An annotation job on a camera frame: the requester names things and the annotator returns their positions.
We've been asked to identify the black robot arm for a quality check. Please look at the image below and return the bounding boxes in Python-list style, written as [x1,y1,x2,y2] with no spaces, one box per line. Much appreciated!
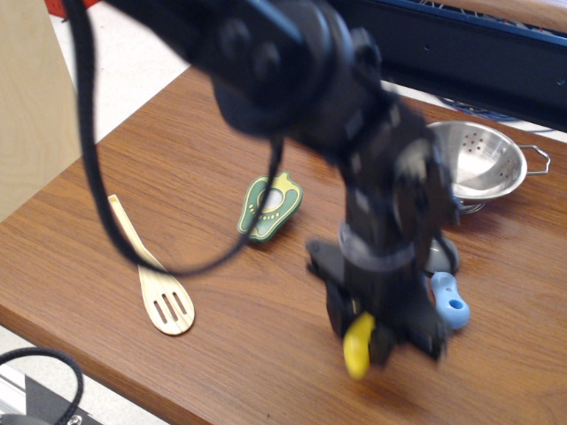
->
[115,1,458,365]

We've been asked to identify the green toy pepper half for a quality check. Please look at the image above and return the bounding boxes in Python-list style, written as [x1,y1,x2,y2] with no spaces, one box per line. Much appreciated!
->
[237,172,303,243]

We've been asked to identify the blue cables on floor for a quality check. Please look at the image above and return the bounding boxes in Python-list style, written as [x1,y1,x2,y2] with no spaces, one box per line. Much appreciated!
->
[436,95,557,136]

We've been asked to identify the light wooden panel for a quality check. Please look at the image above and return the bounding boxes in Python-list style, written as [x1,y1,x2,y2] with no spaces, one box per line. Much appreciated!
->
[1,1,81,219]

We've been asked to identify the black braided cable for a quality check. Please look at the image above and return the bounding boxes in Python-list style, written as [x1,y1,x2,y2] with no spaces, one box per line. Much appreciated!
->
[61,0,284,279]

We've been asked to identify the wooden slotted spatula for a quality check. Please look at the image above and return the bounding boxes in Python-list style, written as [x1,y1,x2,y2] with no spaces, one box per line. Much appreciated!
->
[108,194,196,336]

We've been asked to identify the red box on floor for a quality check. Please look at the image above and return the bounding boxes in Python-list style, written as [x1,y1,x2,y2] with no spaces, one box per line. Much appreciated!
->
[45,0,99,19]

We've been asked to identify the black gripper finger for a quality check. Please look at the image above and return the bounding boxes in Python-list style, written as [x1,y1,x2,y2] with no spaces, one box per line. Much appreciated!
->
[325,282,359,339]
[369,323,397,367]

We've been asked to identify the grey blue ice cream scoop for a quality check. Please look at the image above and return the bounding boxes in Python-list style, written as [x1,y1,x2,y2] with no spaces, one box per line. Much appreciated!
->
[425,236,470,330]

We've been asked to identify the robot base with rail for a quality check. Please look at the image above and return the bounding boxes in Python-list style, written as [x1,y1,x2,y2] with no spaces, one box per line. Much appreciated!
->
[1,347,100,424]

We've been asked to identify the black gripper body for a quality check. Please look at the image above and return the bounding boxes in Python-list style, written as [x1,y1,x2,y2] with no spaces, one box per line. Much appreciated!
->
[307,224,448,360]

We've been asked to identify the steel colander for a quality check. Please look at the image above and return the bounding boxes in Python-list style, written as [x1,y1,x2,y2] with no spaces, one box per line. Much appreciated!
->
[428,120,551,215]

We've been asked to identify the yellow toy banana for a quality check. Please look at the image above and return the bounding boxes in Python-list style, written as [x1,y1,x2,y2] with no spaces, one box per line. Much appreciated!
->
[343,313,376,380]

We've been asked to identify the black metal frame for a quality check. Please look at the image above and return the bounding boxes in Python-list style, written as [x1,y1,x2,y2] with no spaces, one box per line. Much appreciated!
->
[333,1,566,131]

